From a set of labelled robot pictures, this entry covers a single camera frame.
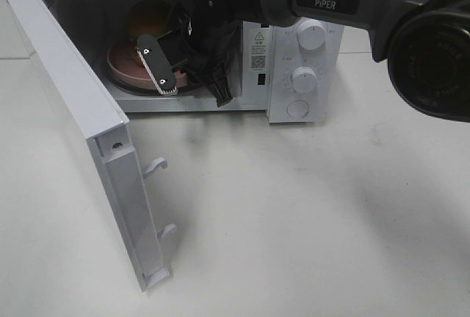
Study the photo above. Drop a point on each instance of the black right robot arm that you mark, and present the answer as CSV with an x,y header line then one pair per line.
x,y
425,42

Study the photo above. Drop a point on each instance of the lower white timer knob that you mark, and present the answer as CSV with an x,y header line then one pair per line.
x,y
304,80

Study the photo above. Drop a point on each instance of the burger bun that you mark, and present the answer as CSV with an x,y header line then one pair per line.
x,y
150,20

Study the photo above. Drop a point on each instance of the white microwave door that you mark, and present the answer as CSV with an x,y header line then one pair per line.
x,y
93,122

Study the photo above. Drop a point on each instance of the upper white power knob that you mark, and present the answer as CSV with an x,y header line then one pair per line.
x,y
311,34

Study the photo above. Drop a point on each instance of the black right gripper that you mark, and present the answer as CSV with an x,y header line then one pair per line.
x,y
206,62

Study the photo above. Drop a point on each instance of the round door release button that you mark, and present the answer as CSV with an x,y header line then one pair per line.
x,y
298,109

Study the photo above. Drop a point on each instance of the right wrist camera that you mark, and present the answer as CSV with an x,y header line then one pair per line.
x,y
156,64

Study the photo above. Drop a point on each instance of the white warning label sticker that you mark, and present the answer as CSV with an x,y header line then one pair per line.
x,y
258,49

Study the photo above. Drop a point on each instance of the white microwave oven body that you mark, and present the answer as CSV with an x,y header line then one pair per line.
x,y
86,47

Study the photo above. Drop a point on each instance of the pink plate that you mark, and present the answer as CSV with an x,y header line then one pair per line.
x,y
122,60

